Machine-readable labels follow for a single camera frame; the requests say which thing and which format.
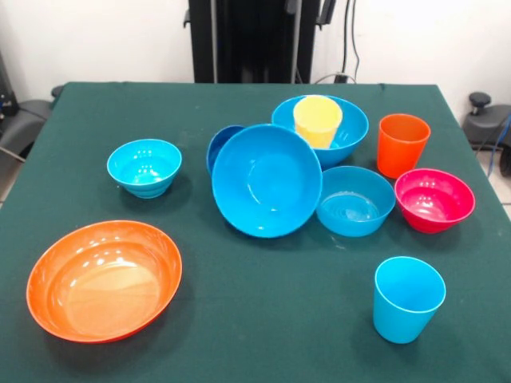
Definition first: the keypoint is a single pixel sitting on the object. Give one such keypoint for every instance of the dark green tablecloth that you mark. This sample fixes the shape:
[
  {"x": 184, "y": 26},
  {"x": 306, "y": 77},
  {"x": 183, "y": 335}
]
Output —
[{"x": 120, "y": 111}]

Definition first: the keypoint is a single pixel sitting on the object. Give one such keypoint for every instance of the dark blue plastic bowl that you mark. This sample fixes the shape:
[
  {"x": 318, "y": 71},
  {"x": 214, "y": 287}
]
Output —
[{"x": 215, "y": 145}]

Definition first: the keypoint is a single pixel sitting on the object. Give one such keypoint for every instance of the large orange plastic bowl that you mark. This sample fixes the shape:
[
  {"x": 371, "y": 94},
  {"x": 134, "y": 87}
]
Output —
[{"x": 104, "y": 287}]

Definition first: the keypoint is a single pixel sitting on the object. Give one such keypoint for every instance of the pink plastic bowl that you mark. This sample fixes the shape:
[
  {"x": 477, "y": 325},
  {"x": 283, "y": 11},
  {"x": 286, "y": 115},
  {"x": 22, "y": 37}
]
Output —
[{"x": 434, "y": 203}]

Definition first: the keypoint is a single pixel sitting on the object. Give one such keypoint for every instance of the light blue plastic cup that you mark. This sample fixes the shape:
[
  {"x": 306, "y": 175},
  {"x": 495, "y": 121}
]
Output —
[{"x": 407, "y": 307}]

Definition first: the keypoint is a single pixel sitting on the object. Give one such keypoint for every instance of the yellow plastic cup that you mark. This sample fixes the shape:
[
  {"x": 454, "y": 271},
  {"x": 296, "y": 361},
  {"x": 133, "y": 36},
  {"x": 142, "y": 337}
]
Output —
[{"x": 317, "y": 119}]

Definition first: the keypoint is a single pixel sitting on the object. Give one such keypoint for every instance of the black equipment base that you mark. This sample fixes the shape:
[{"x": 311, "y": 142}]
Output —
[
  {"x": 485, "y": 119},
  {"x": 20, "y": 123}
]

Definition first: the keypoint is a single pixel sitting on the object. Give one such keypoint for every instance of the large blue plastic bowl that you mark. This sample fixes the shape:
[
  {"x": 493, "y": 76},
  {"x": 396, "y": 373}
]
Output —
[
  {"x": 267, "y": 183},
  {"x": 353, "y": 127}
]

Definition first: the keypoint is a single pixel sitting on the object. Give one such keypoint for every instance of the orange plastic cup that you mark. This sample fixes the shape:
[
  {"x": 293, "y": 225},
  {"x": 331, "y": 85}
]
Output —
[{"x": 401, "y": 147}]

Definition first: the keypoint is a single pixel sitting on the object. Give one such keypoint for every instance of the small cyan plastic bowl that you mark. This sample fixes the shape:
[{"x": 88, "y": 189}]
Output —
[{"x": 143, "y": 169}]

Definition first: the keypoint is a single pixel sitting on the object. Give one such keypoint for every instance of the blue flat-bottomed ringed bowl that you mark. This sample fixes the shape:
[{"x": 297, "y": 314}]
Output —
[{"x": 355, "y": 211}]

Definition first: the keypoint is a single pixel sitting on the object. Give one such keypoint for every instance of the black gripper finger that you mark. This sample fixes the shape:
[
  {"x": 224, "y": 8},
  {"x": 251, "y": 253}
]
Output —
[
  {"x": 292, "y": 5},
  {"x": 327, "y": 10}
]

